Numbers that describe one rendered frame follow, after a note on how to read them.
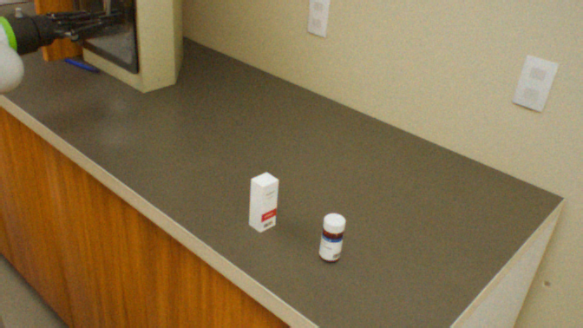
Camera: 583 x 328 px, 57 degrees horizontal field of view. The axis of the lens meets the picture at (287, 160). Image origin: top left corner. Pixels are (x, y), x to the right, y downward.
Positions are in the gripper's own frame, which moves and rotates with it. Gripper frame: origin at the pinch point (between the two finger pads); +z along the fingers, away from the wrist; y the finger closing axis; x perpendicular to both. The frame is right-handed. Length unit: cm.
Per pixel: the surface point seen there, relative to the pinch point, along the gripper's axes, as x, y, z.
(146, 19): -1.0, -6.0, 7.6
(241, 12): 5.9, -0.9, 48.5
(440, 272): 4, -104, 1
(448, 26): -19, -69, 48
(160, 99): 18.5, -15.3, 6.7
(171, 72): 15.5, -8.7, 15.0
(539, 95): -14, -96, 48
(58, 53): 23.3, 27.6, -0.1
